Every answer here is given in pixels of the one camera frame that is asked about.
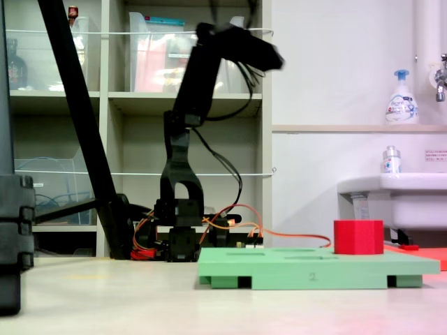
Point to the pink pouch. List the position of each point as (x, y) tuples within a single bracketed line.
[(150, 70)]

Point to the white wall sticker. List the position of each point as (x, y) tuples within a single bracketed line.
[(436, 155)]

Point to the narrow clear plastic bin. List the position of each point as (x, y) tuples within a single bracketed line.
[(92, 52)]

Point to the notched black tripod leg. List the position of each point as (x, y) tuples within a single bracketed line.
[(14, 227)]

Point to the white ceramic sink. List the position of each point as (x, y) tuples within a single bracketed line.
[(412, 202)]

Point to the low clear plastic box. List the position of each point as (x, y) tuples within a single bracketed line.
[(52, 181)]

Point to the beige shelf unit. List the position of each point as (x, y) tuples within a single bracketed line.
[(267, 104)]

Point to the red octagonal pillar block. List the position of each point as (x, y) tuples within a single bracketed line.
[(358, 237)]

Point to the teal labelled package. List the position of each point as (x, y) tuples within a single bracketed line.
[(164, 21)]

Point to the chrome faucet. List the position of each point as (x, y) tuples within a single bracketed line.
[(440, 83)]

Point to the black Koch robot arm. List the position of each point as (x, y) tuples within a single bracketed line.
[(178, 150)]

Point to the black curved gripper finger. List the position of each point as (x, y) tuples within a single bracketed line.
[(267, 48)]

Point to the small circuit board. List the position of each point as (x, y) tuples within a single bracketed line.
[(249, 245)]

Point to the white blue soap dispenser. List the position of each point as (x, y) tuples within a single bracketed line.
[(401, 108)]

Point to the large clear plastic bin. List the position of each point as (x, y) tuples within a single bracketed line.
[(153, 80)]

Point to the thick black tripod leg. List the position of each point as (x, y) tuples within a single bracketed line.
[(71, 70)]

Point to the bottle with red cap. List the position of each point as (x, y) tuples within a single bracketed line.
[(74, 14)]

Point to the thin black tripod leg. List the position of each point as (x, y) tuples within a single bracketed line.
[(63, 211)]

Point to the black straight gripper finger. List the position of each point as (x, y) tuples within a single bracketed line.
[(270, 63)]

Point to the green shape sorter board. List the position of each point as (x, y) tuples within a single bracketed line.
[(279, 268)]

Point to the small clear sanitizer bottle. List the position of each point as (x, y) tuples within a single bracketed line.
[(391, 162)]

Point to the dark glass bottle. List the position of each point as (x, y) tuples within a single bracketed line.
[(17, 70)]

